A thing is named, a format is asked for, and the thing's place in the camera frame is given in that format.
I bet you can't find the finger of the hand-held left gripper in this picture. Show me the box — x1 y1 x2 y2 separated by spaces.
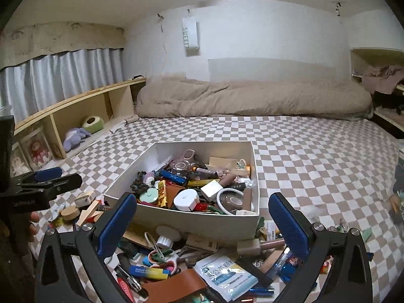
11 167 63 185
19 173 83 197

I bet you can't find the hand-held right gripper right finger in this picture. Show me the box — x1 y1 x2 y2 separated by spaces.
268 192 373 303

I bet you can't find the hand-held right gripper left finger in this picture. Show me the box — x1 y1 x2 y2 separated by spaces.
35 192 138 303

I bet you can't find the white cardboard box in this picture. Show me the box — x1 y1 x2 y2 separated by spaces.
104 140 260 240

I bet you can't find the blue metallic tube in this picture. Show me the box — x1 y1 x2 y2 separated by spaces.
160 170 188 186

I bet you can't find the person's left hand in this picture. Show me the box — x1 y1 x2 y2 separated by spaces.
28 212 41 243

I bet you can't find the framed doll picture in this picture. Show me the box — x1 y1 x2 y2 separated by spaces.
17 129 53 171

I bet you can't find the round cork lid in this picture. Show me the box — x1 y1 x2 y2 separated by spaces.
61 206 81 222

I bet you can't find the light wooden plank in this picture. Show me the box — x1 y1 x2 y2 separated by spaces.
77 200 100 228

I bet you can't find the mint green round case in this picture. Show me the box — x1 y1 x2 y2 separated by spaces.
140 189 159 205

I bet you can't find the purple plush toy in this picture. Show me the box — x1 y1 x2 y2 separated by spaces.
63 127 92 152

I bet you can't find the dark crochet piece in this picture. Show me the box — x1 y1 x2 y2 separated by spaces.
131 171 157 193

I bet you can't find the white ridged cap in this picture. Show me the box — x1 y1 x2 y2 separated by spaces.
156 225 181 249

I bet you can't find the blue yellow marker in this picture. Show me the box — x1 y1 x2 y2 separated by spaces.
129 265 170 281

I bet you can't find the brown leather case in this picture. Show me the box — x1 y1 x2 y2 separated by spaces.
164 185 185 209

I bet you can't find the green round plush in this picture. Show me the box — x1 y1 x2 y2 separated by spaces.
82 115 106 133

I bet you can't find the white round device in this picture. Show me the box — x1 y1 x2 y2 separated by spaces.
174 189 200 212

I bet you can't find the white blue printed sachet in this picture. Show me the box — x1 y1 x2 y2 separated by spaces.
193 254 258 302

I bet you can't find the white cube adapter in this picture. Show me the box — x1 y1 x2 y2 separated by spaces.
200 180 222 201

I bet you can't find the clear glass jar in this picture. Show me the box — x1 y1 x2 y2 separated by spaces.
172 161 190 176

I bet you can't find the wooden bedside shelf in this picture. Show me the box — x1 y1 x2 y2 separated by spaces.
11 77 147 177

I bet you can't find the grey curtain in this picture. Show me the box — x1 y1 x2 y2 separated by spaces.
0 47 124 118

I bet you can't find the beige duvet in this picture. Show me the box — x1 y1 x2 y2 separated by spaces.
136 75 375 121

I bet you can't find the beige curtain valance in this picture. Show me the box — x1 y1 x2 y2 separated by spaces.
0 22 124 70

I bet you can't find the pink clothes pile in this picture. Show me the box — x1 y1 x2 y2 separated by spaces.
360 66 404 94

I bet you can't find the white hanging SWEET sign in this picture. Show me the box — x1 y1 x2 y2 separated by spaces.
182 17 201 51

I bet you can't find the brown leather strap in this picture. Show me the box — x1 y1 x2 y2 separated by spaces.
140 268 208 303

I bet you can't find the thin wall cable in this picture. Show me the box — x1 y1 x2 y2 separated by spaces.
157 13 168 80

